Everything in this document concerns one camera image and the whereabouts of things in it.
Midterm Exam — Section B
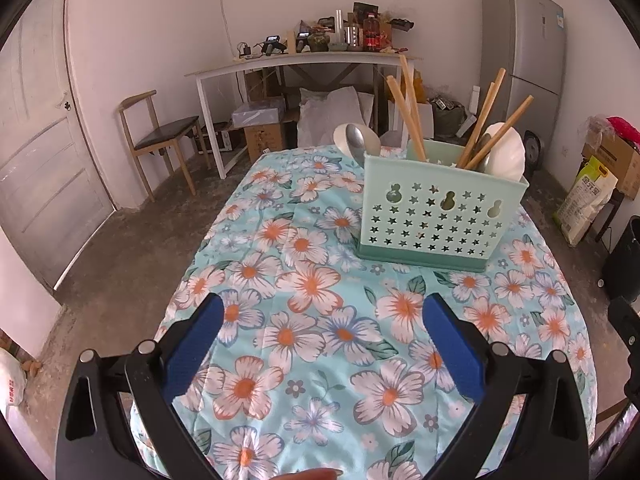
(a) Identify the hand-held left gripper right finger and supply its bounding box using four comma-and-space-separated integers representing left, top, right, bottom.
421, 292, 591, 480

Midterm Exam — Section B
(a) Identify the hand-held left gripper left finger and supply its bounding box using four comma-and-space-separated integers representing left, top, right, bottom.
55, 292, 226, 480

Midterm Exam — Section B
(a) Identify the green plastic utensil holder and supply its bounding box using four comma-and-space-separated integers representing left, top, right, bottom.
357, 139, 531, 274

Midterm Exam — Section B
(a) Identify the white ceramic spoon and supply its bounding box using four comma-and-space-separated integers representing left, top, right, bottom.
475, 122, 527, 182
333, 122, 382, 158

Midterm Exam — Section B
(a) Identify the person's left hand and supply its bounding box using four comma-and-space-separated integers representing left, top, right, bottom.
271, 468, 345, 480

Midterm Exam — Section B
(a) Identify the black trash bin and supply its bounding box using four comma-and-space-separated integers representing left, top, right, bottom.
600, 215, 640, 307

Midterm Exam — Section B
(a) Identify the yellow green rice bag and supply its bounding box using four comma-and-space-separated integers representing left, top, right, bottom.
552, 155, 621, 247

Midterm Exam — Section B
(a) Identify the floral blue blanket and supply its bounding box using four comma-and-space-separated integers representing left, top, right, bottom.
130, 144, 598, 480

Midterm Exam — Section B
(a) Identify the open cardboard box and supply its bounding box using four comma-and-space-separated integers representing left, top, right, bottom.
581, 129, 640, 199

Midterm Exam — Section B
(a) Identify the white printed bag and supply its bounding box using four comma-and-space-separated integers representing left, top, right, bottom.
0, 347, 29, 407

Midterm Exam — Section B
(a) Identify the red plastic bag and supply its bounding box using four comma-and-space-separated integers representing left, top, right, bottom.
606, 116, 640, 145

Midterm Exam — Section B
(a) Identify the small black fan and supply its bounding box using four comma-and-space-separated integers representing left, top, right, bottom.
522, 130, 547, 177

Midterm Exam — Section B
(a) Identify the small white appliance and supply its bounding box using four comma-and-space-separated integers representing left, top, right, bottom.
214, 121, 247, 154

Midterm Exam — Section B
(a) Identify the wooden chair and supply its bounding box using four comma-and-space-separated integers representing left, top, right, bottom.
118, 90, 212, 202

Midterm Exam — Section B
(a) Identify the brown cardboard box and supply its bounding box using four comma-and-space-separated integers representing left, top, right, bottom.
243, 121, 297, 164

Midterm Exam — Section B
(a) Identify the dark green bag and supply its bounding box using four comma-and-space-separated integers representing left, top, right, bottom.
431, 94, 469, 137

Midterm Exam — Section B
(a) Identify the white door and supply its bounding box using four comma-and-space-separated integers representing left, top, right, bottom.
0, 0, 117, 292

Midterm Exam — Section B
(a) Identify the grey flat box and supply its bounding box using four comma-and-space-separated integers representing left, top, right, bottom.
230, 99, 287, 129

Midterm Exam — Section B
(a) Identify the white sack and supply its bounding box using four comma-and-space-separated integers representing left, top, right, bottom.
297, 86, 377, 149

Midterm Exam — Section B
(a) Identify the grey refrigerator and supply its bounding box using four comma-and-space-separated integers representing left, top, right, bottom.
480, 0, 569, 162

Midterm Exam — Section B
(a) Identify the white desk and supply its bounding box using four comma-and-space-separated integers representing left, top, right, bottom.
184, 51, 424, 181

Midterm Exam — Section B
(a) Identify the desk clutter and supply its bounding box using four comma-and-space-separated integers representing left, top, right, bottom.
235, 1, 417, 59

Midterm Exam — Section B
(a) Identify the wall cable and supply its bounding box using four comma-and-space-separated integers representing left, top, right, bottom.
219, 0, 240, 57

